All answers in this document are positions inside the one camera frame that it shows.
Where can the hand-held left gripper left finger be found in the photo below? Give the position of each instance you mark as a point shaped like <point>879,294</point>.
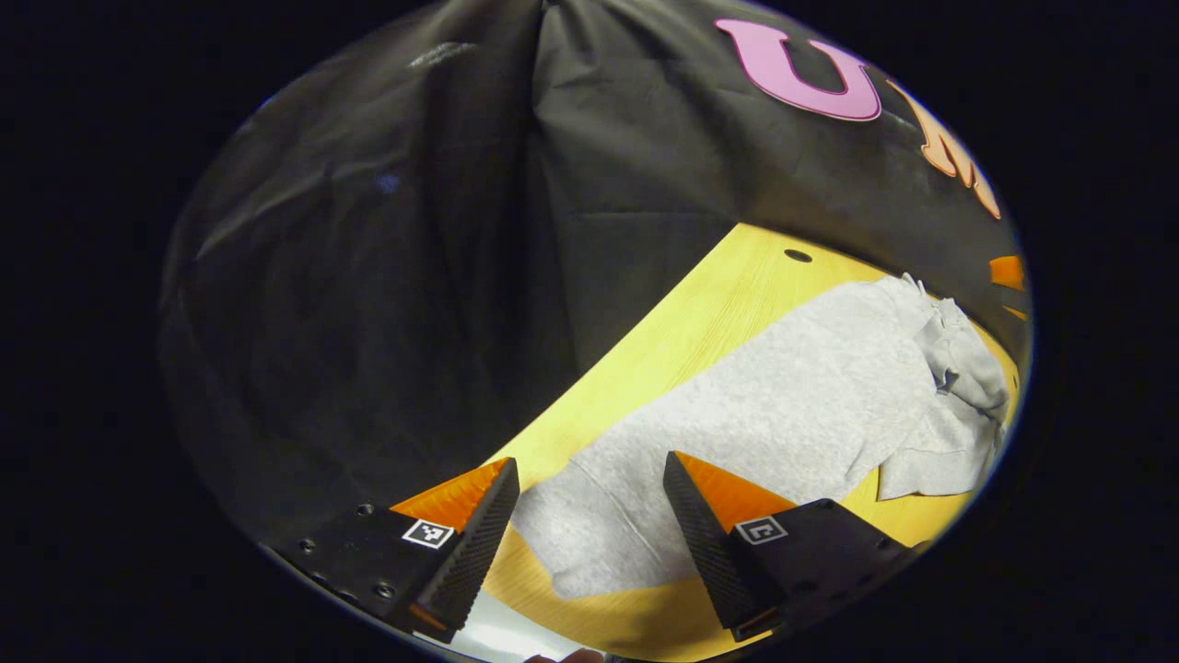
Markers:
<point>474,552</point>

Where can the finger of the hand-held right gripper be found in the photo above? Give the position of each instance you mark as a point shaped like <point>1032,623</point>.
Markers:
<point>1016,313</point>
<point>1008,273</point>

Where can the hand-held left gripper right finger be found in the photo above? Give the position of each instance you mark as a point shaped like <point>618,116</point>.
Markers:
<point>714,552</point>

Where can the grey zip-neck sweatshirt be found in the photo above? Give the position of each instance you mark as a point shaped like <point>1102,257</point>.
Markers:
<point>783,405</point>

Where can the black backdrop cloth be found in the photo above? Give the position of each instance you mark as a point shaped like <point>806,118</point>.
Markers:
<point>414,230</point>

